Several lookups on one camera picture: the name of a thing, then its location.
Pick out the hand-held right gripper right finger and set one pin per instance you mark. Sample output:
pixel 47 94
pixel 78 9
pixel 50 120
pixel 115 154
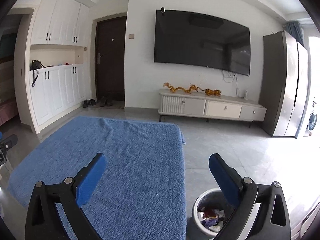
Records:
pixel 222 180

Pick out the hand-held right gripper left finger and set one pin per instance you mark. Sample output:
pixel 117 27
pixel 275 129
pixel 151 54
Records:
pixel 91 180

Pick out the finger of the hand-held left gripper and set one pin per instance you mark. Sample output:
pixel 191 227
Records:
pixel 10 142

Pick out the red snack wrapper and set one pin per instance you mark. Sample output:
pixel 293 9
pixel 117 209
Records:
pixel 208 213

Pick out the white crumpled wrapper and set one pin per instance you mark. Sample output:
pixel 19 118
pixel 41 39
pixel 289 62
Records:
pixel 220 213

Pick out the purple wrapper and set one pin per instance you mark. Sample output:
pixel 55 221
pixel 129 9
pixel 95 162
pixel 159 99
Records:
pixel 210 222

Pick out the blue fluffy blanket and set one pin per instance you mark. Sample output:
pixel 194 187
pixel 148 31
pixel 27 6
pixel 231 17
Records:
pixel 135 155

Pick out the beige wooden furniture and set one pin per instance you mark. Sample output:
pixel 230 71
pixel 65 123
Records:
pixel 7 82

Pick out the white lower cabinet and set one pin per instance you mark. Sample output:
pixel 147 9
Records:
pixel 57 95

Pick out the black shoe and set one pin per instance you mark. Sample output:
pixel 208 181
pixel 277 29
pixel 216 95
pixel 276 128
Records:
pixel 91 102
pixel 85 103

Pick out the white tv cabinet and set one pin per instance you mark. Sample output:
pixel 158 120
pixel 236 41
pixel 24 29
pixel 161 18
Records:
pixel 195 106

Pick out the brown shoe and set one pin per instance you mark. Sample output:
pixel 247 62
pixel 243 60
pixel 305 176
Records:
pixel 101 101
pixel 109 101

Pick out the grey doormat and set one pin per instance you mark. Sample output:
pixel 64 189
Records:
pixel 117 105

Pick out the dark handbag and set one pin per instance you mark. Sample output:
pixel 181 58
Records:
pixel 37 64

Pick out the golden tiger ornament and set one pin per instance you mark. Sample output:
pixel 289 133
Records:
pixel 213 93

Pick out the golden dragon ornament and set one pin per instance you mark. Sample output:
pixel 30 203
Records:
pixel 178 89

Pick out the washing machine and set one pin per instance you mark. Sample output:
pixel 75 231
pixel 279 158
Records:
pixel 312 120

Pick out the grey steel refrigerator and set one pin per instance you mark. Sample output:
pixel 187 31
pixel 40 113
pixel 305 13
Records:
pixel 287 85

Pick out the dark brown entrance door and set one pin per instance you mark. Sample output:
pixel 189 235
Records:
pixel 110 62

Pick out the blue curtain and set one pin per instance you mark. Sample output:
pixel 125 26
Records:
pixel 296 31

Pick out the small white webcam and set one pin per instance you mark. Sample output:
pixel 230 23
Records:
pixel 163 10

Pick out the white upper wall cabinet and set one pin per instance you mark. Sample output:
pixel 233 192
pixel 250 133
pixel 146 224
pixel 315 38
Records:
pixel 57 17

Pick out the black wall television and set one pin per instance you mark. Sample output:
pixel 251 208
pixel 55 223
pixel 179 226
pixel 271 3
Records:
pixel 200 42

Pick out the beige wall switch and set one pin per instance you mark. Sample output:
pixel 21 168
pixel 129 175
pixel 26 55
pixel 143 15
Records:
pixel 131 36

